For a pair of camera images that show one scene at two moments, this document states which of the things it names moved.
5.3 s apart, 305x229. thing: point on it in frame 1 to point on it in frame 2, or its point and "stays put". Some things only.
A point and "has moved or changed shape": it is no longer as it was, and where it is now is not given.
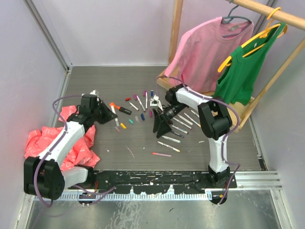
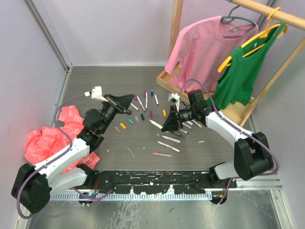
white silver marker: (116, 119) has moved or changed shape
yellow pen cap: (123, 125) stays put
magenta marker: (183, 123) stays put
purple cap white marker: (146, 105) stays put
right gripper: (162, 128) to (173, 121)
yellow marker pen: (178, 150) stays put
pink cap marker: (144, 109) stays put
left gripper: (108, 115) to (113, 101)
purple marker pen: (177, 134) stays put
